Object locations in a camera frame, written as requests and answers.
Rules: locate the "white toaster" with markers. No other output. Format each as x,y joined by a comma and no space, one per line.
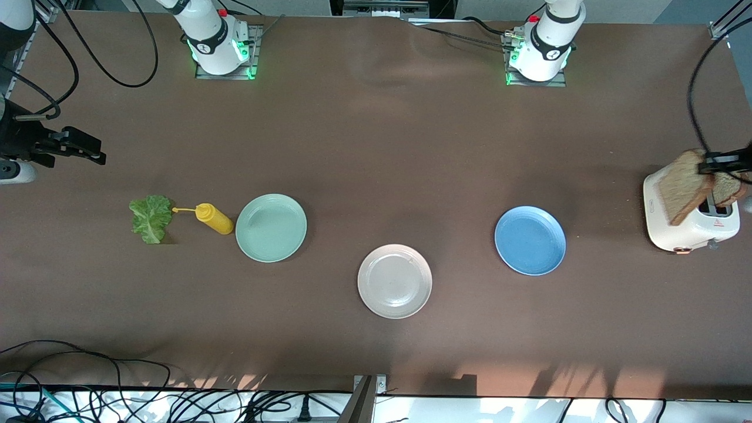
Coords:
661,229

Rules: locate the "mint green plate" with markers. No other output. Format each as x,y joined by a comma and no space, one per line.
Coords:
270,229

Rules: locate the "brown bread slice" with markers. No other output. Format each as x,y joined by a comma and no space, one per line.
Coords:
681,188
731,188

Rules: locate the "aluminium frame corner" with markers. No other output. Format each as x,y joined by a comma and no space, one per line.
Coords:
718,30

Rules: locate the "beige plate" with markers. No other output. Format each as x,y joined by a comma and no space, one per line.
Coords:
395,282

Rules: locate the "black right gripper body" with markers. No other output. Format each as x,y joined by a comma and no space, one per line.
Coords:
17,140

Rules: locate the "aluminium frame rail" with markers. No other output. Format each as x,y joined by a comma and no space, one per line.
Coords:
50,12

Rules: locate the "blue plate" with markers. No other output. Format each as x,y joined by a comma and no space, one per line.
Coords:
530,241

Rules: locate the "yellow squeeze bottle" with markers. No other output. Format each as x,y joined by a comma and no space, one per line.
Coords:
214,219

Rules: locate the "grey metal bracket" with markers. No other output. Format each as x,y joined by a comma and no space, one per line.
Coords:
364,405

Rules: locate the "green lettuce leaf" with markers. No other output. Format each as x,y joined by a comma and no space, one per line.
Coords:
150,220

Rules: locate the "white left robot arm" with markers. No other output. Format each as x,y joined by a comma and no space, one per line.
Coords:
549,41

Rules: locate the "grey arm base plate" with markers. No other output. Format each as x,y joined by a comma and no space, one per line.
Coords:
205,76
558,83

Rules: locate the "black power plug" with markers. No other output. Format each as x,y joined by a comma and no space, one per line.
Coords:
304,411

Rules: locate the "black equipment box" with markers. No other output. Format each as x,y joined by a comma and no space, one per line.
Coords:
382,9

